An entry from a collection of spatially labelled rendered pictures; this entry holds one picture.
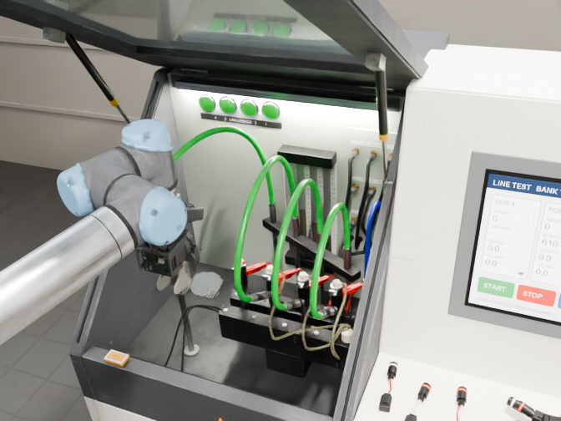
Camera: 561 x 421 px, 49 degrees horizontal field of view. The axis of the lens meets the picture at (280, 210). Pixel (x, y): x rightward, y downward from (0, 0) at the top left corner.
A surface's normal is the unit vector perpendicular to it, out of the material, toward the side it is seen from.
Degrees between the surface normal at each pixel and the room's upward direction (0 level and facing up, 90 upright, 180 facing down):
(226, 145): 90
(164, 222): 90
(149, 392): 90
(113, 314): 90
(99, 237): 47
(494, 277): 76
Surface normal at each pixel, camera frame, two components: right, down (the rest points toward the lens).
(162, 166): 0.72, 0.34
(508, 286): -0.39, 0.31
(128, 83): -0.37, 0.53
